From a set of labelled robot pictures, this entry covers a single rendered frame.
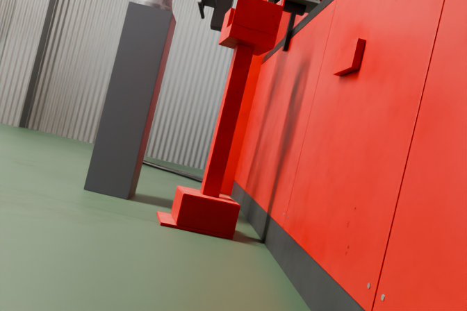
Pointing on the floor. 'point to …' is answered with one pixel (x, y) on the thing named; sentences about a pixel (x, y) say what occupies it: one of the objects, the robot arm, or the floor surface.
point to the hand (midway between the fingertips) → (315, 5)
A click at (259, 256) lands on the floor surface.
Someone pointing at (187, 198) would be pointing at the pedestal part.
